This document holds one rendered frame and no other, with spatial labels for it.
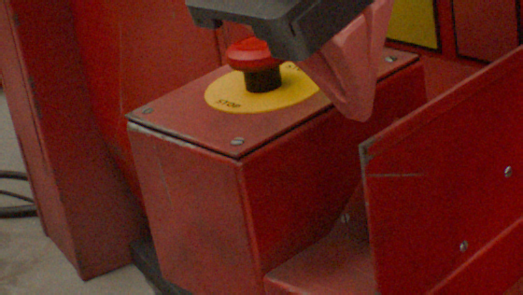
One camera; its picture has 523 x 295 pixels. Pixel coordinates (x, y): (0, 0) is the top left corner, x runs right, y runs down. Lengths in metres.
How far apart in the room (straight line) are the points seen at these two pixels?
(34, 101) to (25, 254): 0.43
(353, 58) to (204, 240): 0.18
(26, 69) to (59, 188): 0.24
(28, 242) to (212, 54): 1.02
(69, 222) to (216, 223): 1.34
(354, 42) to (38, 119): 1.38
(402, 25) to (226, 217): 0.16
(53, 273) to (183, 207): 1.44
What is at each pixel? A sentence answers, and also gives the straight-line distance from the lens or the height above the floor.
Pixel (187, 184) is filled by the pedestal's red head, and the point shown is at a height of 0.75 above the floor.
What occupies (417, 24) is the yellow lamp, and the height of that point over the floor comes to 0.80.
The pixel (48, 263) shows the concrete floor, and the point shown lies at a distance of 2.08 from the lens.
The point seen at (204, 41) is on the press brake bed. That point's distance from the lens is 1.27.
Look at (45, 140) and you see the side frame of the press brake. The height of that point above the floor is 0.31.
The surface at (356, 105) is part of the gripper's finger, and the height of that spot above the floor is 0.81.
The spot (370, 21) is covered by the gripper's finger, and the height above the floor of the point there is 0.86.
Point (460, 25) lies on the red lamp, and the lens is 0.61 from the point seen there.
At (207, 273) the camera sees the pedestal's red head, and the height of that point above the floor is 0.69.
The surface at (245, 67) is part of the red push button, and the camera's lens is 0.60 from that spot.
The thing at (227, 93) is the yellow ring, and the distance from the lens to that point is 0.63.
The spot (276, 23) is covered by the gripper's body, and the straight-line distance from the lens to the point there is 0.45.
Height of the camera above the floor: 1.02
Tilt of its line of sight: 26 degrees down
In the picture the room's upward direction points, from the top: 10 degrees counter-clockwise
